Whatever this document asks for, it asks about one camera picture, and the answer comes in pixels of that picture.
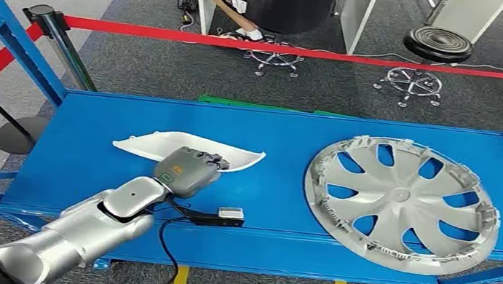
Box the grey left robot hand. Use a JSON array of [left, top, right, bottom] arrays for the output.
[[151, 143, 232, 205]]

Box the blue metal shelf rack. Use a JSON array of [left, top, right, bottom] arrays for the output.
[[0, 0, 503, 284]]

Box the person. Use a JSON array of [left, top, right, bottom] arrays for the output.
[[191, 0, 336, 53]]

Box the chrome base stool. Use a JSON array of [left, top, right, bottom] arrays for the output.
[[240, 33, 308, 82]]

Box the black round stool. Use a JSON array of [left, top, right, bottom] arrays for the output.
[[371, 20, 477, 117]]

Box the silver wheel hubcap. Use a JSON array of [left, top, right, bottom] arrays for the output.
[[293, 127, 503, 284]]

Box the white plastic body part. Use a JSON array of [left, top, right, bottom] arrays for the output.
[[110, 123, 267, 178]]

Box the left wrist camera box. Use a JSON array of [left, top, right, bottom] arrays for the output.
[[175, 200, 247, 232]]

